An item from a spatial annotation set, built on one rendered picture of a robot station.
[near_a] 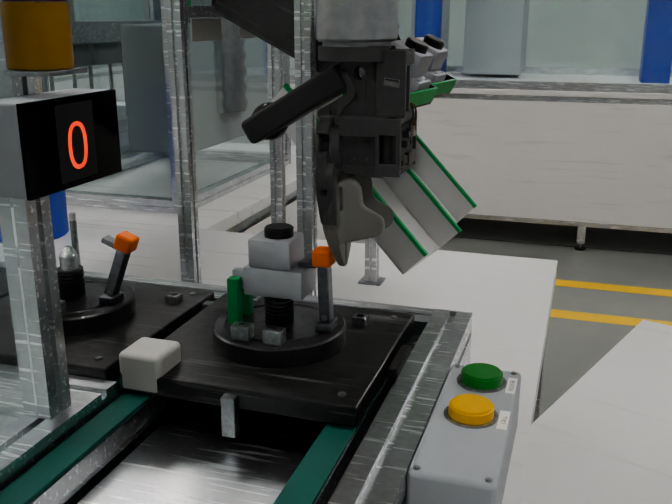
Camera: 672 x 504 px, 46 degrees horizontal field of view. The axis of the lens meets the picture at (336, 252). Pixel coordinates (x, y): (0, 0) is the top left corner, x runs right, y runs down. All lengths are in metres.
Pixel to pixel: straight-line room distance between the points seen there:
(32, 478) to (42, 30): 0.35
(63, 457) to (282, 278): 0.26
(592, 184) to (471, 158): 0.69
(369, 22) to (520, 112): 3.92
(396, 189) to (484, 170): 3.58
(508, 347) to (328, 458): 0.50
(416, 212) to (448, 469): 0.53
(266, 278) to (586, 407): 0.42
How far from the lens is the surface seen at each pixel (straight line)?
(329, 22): 0.72
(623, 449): 0.91
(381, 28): 0.72
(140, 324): 0.91
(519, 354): 1.10
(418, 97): 1.01
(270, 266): 0.79
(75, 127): 0.66
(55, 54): 0.65
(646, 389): 1.06
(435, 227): 1.10
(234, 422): 0.74
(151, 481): 0.72
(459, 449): 0.67
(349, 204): 0.75
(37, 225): 0.70
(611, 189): 4.66
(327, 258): 0.78
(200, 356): 0.81
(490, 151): 4.65
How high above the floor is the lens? 1.30
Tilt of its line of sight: 17 degrees down
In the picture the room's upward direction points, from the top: straight up
